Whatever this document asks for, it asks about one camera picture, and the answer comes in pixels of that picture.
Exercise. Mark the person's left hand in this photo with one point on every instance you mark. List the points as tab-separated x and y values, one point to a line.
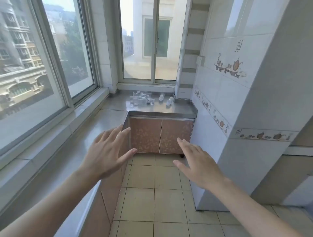
105	156

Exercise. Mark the person's right hand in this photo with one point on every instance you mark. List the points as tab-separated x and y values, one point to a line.
203	168

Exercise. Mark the pile of water bottles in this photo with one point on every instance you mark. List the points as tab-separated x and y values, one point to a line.
141	98

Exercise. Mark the person's right forearm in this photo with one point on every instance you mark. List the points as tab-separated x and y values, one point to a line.
249	212

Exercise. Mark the pink cabinet with steel top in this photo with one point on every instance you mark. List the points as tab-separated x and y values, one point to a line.
146	136

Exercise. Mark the wide white framed window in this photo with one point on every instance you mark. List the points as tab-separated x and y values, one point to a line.
52	53

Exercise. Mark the white framed sliding window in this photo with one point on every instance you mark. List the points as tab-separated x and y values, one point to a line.
155	48

